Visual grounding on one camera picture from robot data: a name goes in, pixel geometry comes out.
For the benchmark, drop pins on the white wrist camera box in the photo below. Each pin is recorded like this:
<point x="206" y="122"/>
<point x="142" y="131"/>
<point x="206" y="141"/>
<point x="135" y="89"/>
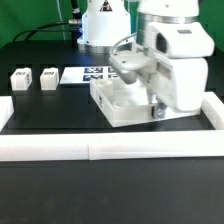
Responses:
<point x="127" y="64"/>

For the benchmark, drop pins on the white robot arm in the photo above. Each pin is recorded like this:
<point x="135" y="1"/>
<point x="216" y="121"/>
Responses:
<point x="165" y="29"/>

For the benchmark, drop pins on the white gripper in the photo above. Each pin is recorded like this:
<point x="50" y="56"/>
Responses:
<point x="179" y="84"/>

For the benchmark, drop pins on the white U-shaped obstacle fence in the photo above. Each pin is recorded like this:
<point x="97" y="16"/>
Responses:
<point x="101" y="146"/>

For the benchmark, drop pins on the white square tabletop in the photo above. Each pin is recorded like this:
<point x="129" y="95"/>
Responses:
<point x="125" y="105"/>

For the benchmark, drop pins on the white base AprilTag sheet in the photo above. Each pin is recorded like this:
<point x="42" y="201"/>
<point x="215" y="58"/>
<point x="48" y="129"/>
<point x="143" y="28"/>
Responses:
<point x="80" y="75"/>

